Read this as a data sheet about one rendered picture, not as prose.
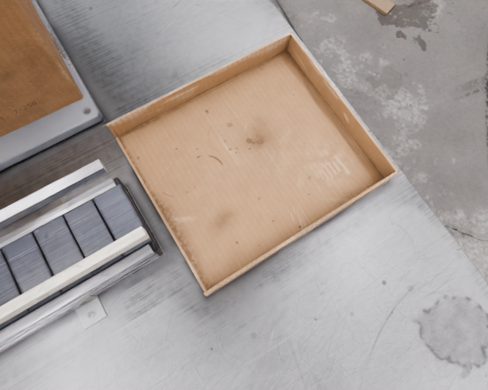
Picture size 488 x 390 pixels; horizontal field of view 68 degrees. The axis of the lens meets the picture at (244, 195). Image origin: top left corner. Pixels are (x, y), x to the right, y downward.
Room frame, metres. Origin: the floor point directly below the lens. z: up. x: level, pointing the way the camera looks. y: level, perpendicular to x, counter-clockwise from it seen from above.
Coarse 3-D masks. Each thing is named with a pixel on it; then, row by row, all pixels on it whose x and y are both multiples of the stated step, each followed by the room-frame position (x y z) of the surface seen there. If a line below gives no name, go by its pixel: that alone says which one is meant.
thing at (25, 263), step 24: (120, 192) 0.10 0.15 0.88; (72, 216) 0.06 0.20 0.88; (96, 216) 0.07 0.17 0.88; (120, 216) 0.07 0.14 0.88; (24, 240) 0.03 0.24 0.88; (48, 240) 0.03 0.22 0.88; (72, 240) 0.04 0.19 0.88; (96, 240) 0.04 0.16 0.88; (0, 264) -0.01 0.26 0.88; (24, 264) 0.00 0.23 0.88; (48, 264) 0.00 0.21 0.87; (72, 264) 0.01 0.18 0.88; (0, 288) -0.03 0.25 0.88; (24, 288) -0.03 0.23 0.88; (72, 288) -0.02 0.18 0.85; (24, 312) -0.05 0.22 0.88
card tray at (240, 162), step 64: (256, 64) 0.35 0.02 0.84; (128, 128) 0.21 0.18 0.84; (192, 128) 0.23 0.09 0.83; (256, 128) 0.24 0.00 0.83; (320, 128) 0.26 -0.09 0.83; (192, 192) 0.13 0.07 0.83; (256, 192) 0.15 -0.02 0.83; (320, 192) 0.17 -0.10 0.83; (192, 256) 0.05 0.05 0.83; (256, 256) 0.06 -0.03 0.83
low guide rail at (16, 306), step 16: (128, 240) 0.04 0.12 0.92; (144, 240) 0.05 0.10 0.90; (96, 256) 0.02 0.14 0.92; (112, 256) 0.02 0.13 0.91; (64, 272) 0.00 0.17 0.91; (80, 272) 0.00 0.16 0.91; (48, 288) -0.02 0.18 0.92; (16, 304) -0.04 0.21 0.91; (32, 304) -0.04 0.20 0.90; (0, 320) -0.06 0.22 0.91
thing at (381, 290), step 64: (64, 0) 0.41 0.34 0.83; (128, 0) 0.43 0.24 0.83; (192, 0) 0.46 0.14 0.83; (256, 0) 0.48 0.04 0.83; (128, 64) 0.31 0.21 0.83; (192, 64) 0.34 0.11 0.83; (0, 192) 0.09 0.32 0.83; (384, 192) 0.18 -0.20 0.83; (320, 256) 0.08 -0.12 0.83; (384, 256) 0.09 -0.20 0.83; (448, 256) 0.11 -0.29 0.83; (64, 320) -0.06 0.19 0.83; (128, 320) -0.05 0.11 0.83; (192, 320) -0.03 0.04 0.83; (256, 320) -0.02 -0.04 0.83; (320, 320) 0.00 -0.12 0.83; (384, 320) 0.01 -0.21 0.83; (448, 320) 0.02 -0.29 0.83; (0, 384) -0.14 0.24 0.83; (64, 384) -0.13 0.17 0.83; (128, 384) -0.11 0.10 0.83; (192, 384) -0.10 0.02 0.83; (256, 384) -0.09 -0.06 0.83; (320, 384) -0.08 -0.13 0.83; (384, 384) -0.06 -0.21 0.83; (448, 384) -0.05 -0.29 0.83
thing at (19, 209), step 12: (84, 168) 0.10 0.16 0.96; (96, 168) 0.10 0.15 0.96; (60, 180) 0.08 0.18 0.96; (72, 180) 0.09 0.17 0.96; (84, 180) 0.09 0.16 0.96; (36, 192) 0.07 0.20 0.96; (48, 192) 0.07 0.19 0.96; (60, 192) 0.07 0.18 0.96; (12, 204) 0.05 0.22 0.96; (24, 204) 0.05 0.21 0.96; (36, 204) 0.06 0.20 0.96; (0, 216) 0.04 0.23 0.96; (12, 216) 0.04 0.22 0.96; (24, 216) 0.04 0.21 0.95; (0, 228) 0.03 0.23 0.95
